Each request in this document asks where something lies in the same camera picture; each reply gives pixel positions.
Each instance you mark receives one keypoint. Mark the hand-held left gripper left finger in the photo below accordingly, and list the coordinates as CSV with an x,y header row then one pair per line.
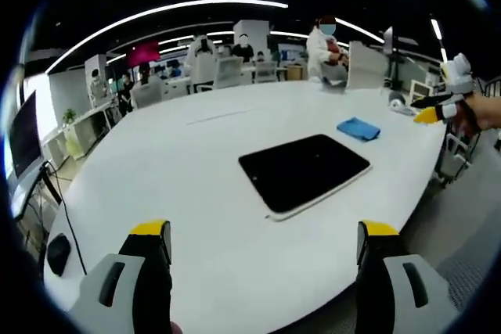
x,y
117,283

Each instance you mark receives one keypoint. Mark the white low shelf unit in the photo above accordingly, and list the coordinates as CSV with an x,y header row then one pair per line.
x,y
78,134

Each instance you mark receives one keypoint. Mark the white office chair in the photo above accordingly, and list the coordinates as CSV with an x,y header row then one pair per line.
x,y
147,93
228,72
264,72
456,154

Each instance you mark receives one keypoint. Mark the person's right hand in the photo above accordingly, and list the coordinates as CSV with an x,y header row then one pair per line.
x,y
484,112

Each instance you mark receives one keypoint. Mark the pink display screen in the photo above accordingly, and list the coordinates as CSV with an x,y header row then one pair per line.
x,y
142,54

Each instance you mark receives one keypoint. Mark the white standing board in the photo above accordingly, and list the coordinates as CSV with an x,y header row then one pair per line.
x,y
367,70

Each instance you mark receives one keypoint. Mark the blue cleaning cloth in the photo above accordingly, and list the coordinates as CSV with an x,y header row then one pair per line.
x,y
358,127

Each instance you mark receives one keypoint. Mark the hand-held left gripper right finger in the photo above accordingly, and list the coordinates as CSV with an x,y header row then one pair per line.
x,y
395,283

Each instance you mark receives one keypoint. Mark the white rounded device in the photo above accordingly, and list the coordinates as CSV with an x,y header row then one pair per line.
x,y
397,100

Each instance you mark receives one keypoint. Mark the black computer mouse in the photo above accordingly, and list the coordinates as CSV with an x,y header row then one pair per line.
x,y
58,253

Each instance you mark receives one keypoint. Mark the curved ceiling light strip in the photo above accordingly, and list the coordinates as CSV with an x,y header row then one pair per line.
x,y
156,17

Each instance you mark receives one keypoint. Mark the dark computer monitor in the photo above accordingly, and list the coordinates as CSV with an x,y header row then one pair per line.
x,y
24,136

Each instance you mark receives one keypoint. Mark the green potted plant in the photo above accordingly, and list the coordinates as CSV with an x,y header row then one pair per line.
x,y
69,116

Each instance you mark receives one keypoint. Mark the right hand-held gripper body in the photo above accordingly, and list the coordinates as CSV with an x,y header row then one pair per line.
x,y
458,74

